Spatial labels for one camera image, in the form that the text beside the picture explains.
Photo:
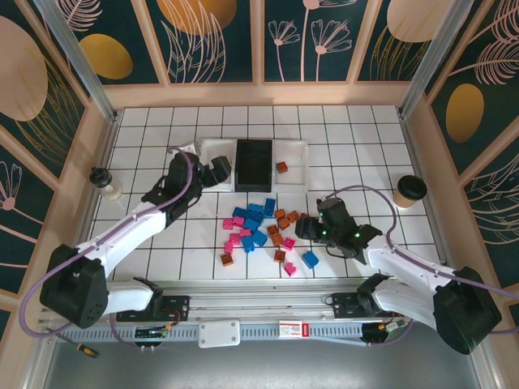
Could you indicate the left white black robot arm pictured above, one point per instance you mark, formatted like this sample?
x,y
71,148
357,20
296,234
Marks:
x,y
121,239

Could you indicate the black plastic container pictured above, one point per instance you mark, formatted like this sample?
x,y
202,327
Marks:
x,y
254,166

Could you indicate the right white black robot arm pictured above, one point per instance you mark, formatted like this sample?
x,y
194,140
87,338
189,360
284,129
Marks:
x,y
405,267

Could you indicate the paper coffee cup black lid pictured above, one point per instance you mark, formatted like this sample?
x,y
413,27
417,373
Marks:
x,y
410,188

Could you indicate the blue lego brick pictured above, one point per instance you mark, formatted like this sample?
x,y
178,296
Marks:
x,y
240,212
247,244
259,238
252,221
255,208
310,259
270,206

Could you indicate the white plastic box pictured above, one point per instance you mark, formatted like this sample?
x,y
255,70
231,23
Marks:
x,y
219,333

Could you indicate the aluminium corner post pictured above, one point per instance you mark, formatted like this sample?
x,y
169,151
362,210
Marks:
x,y
77,56
438,56

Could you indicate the white plastic container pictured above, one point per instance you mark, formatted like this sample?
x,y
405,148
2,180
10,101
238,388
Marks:
x,y
217,148
294,162

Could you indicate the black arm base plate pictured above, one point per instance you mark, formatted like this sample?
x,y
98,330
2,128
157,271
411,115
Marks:
x,y
344,304
178,306

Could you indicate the yellow black screwdriver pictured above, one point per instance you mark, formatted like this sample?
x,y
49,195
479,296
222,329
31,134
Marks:
x,y
87,350

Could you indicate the pink lego brick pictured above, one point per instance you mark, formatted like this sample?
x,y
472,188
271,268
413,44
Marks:
x,y
234,238
231,246
238,221
289,243
245,233
229,224
290,269

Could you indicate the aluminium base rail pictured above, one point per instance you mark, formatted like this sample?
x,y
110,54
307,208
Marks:
x,y
259,304

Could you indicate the glass bottle black cap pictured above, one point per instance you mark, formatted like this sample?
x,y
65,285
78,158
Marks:
x,y
101,180

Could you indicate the orange lego brick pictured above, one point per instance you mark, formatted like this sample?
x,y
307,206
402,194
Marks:
x,y
284,224
292,216
280,255
281,167
281,214
276,239
271,230
227,259

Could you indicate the red white label sticker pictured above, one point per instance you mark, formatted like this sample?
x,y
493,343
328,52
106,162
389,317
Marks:
x,y
292,329

